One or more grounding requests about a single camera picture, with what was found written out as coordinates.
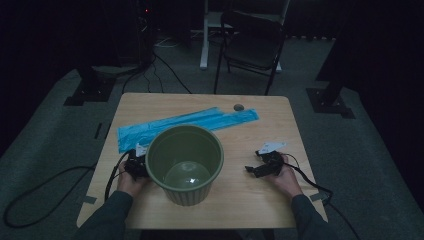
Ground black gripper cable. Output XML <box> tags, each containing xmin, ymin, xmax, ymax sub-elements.
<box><xmin>104</xmin><ymin>151</ymin><xmax>132</xmax><ymax>202</ymax></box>
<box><xmin>283</xmin><ymin>153</ymin><xmax>362</xmax><ymax>240</ymax></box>

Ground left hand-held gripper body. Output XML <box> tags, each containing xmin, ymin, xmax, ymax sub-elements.
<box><xmin>124</xmin><ymin>143</ymin><xmax>150</xmax><ymax>181</ymax></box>

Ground black floor cable loop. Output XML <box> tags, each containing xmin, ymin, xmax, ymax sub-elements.
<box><xmin>2</xmin><ymin>164</ymin><xmax>98</xmax><ymax>230</ymax></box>

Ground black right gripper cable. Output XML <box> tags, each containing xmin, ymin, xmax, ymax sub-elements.
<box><xmin>283</xmin><ymin>153</ymin><xmax>362</xmax><ymax>240</ymax></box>

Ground green plastic bin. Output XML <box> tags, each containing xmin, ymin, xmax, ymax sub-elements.
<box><xmin>144</xmin><ymin>124</ymin><xmax>225</xmax><ymax>207</ymax></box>

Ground dark computer tower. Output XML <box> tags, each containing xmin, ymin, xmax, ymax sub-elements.
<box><xmin>132</xmin><ymin>0</ymin><xmax>158</xmax><ymax>68</ymax></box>

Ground blue plastic garbage bag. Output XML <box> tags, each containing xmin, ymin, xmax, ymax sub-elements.
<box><xmin>117</xmin><ymin>106</ymin><xmax>260</xmax><ymax>155</ymax></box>

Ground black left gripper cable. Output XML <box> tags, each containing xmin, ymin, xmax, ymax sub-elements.
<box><xmin>104</xmin><ymin>151</ymin><xmax>132</xmax><ymax>202</ymax></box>

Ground black stand with base plate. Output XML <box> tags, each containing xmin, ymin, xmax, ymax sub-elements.
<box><xmin>305</xmin><ymin>29</ymin><xmax>356</xmax><ymax>120</ymax></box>
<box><xmin>63</xmin><ymin>64</ymin><xmax>141</xmax><ymax>107</ymax></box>

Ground black floor cables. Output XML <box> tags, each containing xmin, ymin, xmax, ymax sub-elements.
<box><xmin>121</xmin><ymin>52</ymin><xmax>193</xmax><ymax>95</ymax></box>

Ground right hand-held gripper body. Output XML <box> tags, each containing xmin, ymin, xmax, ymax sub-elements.
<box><xmin>258</xmin><ymin>142</ymin><xmax>288</xmax><ymax>178</ymax></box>

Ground black tape floor marks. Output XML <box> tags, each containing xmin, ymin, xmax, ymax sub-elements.
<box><xmin>93</xmin><ymin>122</ymin><xmax>112</xmax><ymax>141</ymax></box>

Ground person's left hand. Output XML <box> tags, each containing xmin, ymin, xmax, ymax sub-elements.
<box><xmin>117</xmin><ymin>161</ymin><xmax>151</xmax><ymax>198</ymax></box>

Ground black folding chair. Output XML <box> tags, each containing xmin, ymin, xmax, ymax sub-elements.
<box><xmin>213</xmin><ymin>9</ymin><xmax>288</xmax><ymax>97</ymax></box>

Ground person's right hand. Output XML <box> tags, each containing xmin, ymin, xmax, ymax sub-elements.
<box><xmin>266</xmin><ymin>154</ymin><xmax>303</xmax><ymax>200</ymax></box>

